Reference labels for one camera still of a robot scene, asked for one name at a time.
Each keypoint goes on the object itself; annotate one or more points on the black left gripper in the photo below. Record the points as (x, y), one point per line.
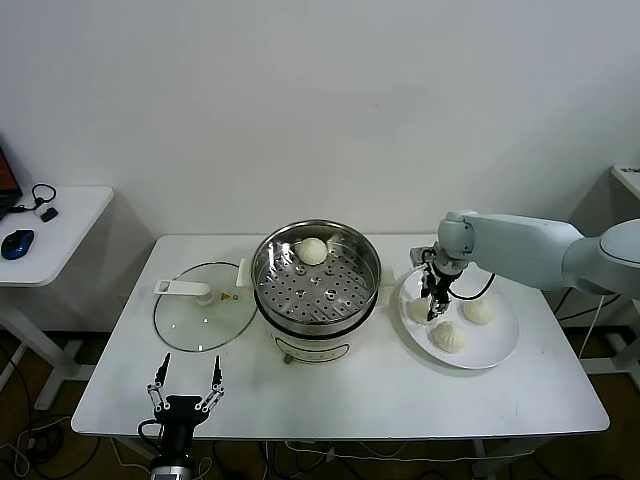
(179, 411)

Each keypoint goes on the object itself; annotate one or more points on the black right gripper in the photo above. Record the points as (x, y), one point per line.
(442, 282)

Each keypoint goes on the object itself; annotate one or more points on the white steamed baozi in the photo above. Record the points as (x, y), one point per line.
(479, 310)
(312, 250)
(447, 336)
(417, 311)

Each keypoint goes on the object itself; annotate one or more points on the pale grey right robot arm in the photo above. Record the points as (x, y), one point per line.
(525, 250)

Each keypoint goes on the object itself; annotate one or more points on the stainless steel steamer basket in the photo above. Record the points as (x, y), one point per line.
(320, 295)

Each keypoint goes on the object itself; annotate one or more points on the white round plate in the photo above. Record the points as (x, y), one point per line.
(480, 350)

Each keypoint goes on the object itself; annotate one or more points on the white electric cooking pot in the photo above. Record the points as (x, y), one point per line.
(310, 345)

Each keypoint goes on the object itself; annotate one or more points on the white side table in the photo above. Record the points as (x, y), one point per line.
(70, 225)

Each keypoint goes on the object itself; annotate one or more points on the small black device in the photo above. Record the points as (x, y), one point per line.
(49, 216)

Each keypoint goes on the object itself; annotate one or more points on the blue and black computer mouse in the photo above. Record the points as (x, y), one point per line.
(16, 245)

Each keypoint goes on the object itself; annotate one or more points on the white desk with foot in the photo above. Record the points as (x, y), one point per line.
(631, 181)

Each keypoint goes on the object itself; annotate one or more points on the black laptop with orange screen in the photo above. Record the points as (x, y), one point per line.
(6, 175)

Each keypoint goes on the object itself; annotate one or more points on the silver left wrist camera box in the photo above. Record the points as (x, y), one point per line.
(170, 471)

